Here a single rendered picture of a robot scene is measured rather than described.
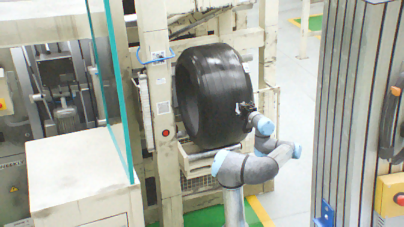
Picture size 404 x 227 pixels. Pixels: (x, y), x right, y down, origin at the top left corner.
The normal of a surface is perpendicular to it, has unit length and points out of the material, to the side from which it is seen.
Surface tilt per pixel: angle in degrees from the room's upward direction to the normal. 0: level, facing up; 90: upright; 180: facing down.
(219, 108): 78
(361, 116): 90
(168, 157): 90
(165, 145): 90
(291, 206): 0
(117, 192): 90
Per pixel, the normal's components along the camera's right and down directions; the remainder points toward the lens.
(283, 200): -0.05, -0.89
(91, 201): 0.33, 0.42
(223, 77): 0.21, -0.29
